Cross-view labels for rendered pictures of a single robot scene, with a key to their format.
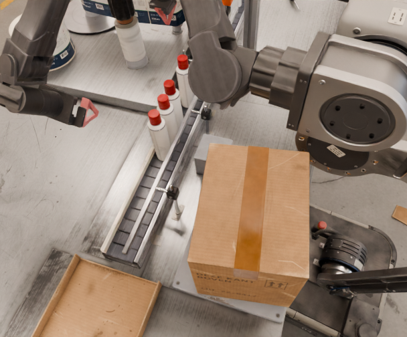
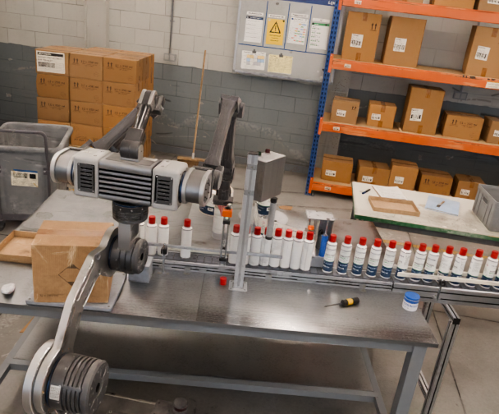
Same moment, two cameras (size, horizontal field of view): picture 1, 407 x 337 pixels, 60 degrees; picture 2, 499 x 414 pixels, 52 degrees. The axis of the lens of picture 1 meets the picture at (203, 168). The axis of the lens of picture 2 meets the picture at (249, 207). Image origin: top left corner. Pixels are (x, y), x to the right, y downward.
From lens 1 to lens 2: 2.18 m
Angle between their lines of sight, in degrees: 58
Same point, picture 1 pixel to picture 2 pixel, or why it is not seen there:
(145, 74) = (208, 240)
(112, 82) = (196, 230)
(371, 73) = (66, 154)
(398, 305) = not seen: outside the picture
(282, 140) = (167, 302)
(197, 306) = not seen: hidden behind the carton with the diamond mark
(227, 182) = (86, 227)
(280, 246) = (48, 238)
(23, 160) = not seen: hidden behind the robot
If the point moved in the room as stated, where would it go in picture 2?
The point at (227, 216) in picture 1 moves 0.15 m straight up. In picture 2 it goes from (66, 227) to (66, 195)
